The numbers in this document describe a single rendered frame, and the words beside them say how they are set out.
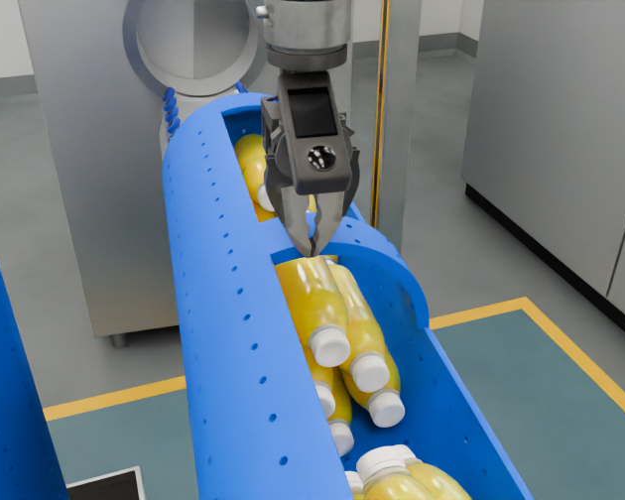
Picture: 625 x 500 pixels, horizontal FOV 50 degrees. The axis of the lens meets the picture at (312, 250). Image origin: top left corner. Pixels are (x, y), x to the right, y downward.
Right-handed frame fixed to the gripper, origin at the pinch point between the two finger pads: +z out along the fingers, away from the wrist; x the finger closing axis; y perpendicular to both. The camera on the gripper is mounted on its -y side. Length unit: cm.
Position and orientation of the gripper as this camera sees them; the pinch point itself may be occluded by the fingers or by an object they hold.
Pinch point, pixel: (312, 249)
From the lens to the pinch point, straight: 67.7
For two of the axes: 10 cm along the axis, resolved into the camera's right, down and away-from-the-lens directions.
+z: 0.0, 8.5, 5.3
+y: -2.3, -5.2, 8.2
